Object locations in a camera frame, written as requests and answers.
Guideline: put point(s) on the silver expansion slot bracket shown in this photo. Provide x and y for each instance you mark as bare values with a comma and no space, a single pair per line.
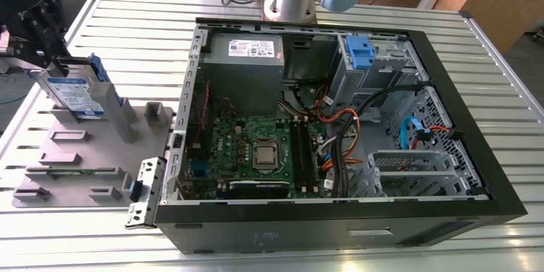
147,189

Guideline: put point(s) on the grey parts rack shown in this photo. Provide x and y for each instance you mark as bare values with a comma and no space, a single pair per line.
102,157

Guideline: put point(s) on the silver CPU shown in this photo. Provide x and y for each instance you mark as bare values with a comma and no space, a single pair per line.
264,156

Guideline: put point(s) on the blue drive latch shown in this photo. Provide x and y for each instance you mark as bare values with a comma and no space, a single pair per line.
359,52

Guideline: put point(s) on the grey power supply unit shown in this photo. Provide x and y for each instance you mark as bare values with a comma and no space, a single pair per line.
242,84

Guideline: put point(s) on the grey metal drive cage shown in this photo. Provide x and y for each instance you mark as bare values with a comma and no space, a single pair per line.
374,77

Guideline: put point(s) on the hard disk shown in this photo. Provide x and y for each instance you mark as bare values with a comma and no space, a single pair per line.
72,97

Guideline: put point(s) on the black PC case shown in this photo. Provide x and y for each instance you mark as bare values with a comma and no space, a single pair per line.
298,230

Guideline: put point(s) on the wooden cabinet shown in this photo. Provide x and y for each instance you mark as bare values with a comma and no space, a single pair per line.
502,4

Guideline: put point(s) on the CPU socket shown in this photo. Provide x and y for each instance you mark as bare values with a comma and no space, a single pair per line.
263,140

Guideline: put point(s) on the black graphics card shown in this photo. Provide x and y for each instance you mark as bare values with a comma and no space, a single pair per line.
255,190

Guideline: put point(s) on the green motherboard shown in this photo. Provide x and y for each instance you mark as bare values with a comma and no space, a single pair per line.
230,157

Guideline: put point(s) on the black RAM slot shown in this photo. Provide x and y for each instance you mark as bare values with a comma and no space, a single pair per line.
308,154
298,154

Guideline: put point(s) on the green RAM stick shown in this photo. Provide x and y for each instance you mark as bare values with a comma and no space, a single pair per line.
72,173

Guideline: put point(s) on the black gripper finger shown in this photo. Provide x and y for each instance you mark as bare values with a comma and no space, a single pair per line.
52,30
27,53

